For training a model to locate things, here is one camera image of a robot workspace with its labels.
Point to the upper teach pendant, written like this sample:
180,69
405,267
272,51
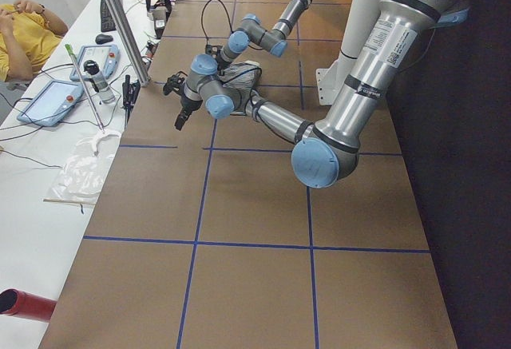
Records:
106,56

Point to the black computer mouse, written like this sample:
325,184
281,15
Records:
101,39

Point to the navy white striped polo shirt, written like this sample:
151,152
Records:
240,80

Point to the aluminium camera mast profile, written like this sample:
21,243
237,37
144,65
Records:
123,28

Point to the teach pendant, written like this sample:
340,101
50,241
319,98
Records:
106,56
52,103

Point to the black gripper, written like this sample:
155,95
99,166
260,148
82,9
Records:
186,106
219,62

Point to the black keyboard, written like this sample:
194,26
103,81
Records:
107,22

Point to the lower teach pendant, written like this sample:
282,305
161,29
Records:
52,103

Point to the clear water bottle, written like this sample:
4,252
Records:
98,81

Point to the clear plastic bag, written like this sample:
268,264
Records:
83,175

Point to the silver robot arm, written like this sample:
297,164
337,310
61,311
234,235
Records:
252,31
378,37

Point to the black tool on table edge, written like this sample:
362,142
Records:
130,91

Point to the metal reacher grabber tool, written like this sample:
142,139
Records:
73,59

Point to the person in yellow shirt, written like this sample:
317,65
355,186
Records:
30,33

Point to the red bottle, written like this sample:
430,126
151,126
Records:
20,304

